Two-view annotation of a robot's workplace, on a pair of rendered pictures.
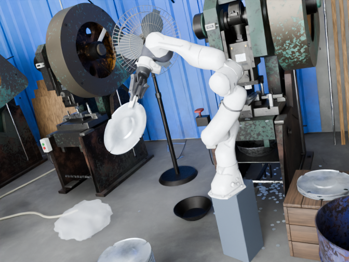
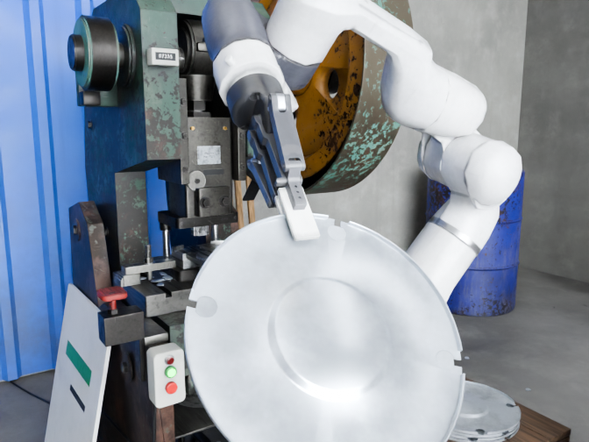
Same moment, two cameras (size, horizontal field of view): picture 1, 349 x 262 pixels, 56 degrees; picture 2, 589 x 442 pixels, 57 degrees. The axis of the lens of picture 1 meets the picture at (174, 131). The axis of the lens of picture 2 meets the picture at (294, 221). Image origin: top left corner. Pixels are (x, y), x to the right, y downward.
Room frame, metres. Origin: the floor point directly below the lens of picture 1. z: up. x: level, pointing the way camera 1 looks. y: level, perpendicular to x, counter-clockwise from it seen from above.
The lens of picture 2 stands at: (1.44, 0.72, 1.15)
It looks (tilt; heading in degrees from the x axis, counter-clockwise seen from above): 10 degrees down; 295
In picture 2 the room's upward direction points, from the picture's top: straight up
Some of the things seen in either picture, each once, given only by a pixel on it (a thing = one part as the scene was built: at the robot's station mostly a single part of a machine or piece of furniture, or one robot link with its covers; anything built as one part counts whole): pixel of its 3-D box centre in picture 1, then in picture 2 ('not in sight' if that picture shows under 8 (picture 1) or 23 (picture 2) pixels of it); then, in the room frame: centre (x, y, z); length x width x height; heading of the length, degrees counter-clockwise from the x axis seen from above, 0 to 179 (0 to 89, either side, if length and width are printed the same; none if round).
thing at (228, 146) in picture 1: (227, 140); not in sight; (1.72, -0.28, 0.71); 0.18 x 0.11 x 0.25; 127
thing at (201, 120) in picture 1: (204, 127); (123, 345); (2.36, -0.23, 0.62); 0.10 x 0.06 x 0.20; 59
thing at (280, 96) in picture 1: (273, 94); not in sight; (2.31, -0.76, 0.76); 0.17 x 0.06 x 0.10; 59
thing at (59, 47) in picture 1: (101, 94); not in sight; (3.59, 0.69, 0.87); 1.53 x 0.99 x 1.74; 147
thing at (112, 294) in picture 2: (199, 114); (112, 305); (2.37, -0.21, 0.72); 0.07 x 0.06 x 0.08; 149
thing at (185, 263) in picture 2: (250, 96); (200, 254); (2.39, -0.61, 0.76); 0.15 x 0.09 x 0.05; 59
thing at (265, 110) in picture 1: (252, 106); (200, 281); (2.40, -0.61, 0.68); 0.45 x 0.30 x 0.06; 59
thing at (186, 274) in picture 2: (251, 101); (199, 266); (2.40, -0.62, 0.72); 0.20 x 0.16 x 0.03; 59
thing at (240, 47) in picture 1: (242, 60); (202, 163); (2.36, -0.59, 1.04); 0.17 x 0.15 x 0.30; 149
